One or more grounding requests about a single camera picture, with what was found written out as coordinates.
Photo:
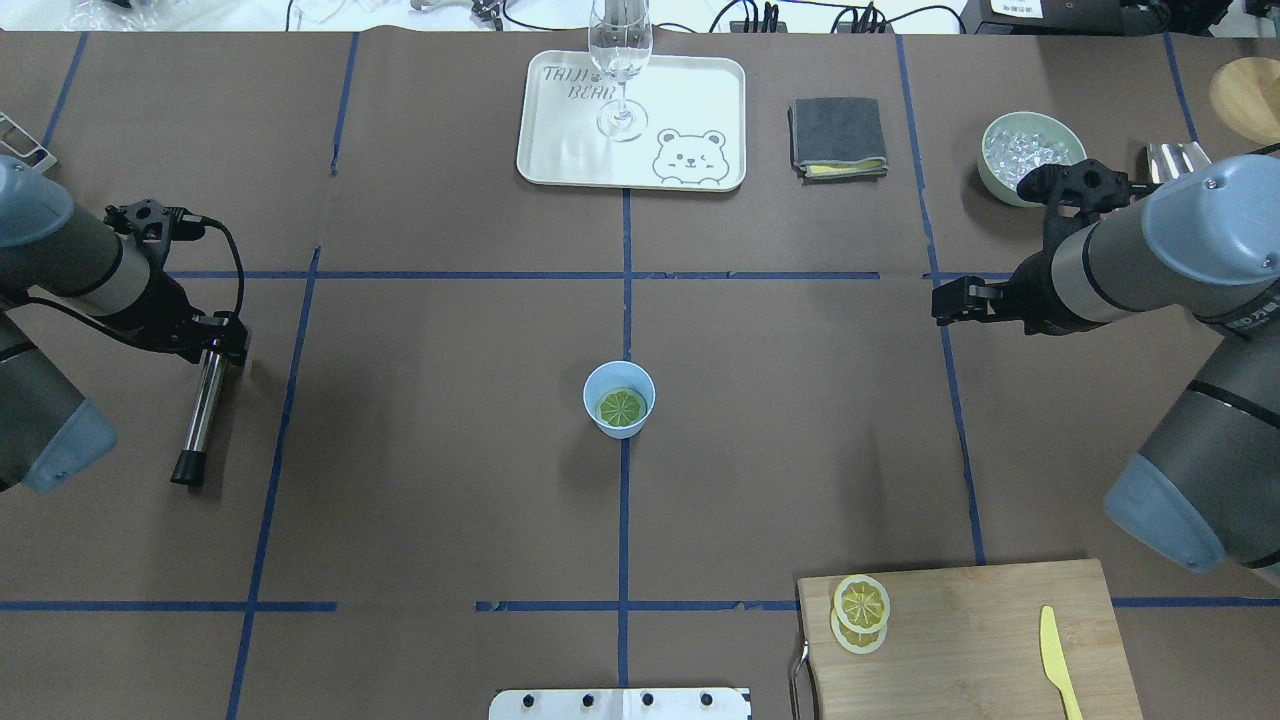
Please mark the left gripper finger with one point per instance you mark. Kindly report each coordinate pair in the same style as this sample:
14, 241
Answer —
154, 227
224, 334

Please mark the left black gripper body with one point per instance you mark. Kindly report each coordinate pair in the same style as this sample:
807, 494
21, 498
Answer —
168, 312

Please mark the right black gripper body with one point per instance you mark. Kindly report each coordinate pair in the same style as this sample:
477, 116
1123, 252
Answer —
1038, 302

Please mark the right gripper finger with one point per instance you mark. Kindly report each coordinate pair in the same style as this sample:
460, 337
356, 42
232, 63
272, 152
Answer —
981, 302
1088, 187

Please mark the steel muddler black tip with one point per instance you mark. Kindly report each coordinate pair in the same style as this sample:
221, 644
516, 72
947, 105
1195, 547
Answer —
190, 467

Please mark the lemon slice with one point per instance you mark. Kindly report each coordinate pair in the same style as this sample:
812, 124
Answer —
859, 643
621, 407
861, 604

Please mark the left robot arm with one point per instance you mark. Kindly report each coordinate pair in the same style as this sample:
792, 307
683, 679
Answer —
109, 274

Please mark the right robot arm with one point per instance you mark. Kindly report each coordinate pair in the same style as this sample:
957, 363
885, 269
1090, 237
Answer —
1202, 489

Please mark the white cup drying rack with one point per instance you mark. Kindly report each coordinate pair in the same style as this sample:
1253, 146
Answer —
18, 143

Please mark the light blue plastic cup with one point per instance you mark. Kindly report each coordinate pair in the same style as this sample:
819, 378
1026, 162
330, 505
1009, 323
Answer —
612, 375

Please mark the metal ice scoop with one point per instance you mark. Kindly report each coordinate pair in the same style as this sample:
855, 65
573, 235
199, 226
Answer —
1169, 161

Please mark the green bowl of ice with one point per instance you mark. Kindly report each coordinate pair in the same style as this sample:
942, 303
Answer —
1015, 144

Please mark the wooden mug tree stand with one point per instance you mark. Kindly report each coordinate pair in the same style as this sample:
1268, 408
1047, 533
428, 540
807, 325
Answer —
1244, 94

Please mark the grey folded cloth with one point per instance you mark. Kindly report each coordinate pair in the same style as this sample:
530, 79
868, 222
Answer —
834, 138

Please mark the white bear tray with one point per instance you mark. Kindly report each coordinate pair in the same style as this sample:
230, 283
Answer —
684, 126

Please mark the wooden cutting board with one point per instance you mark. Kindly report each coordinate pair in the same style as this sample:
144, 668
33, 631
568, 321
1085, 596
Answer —
965, 643

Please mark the yellow plastic knife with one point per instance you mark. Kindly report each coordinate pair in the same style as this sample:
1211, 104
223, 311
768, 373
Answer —
1054, 663

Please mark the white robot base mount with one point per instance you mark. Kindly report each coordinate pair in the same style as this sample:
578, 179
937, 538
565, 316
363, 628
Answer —
623, 703

